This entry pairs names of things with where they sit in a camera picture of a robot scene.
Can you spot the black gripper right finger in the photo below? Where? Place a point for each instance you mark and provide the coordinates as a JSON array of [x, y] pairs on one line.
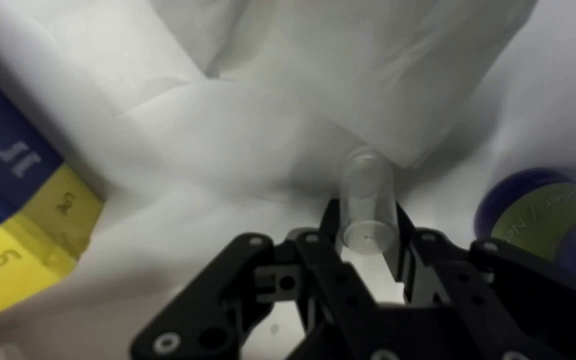
[[489, 301]]

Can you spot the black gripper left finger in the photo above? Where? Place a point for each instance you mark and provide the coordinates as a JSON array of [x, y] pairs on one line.
[[218, 309]]

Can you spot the blue spray bottle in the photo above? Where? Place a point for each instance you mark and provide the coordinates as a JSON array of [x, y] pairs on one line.
[[532, 210]]

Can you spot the crumpled white paper towel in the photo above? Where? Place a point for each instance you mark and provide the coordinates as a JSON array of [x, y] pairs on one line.
[[199, 121]]

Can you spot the blue and yellow book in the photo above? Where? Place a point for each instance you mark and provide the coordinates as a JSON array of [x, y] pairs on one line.
[[47, 210]]

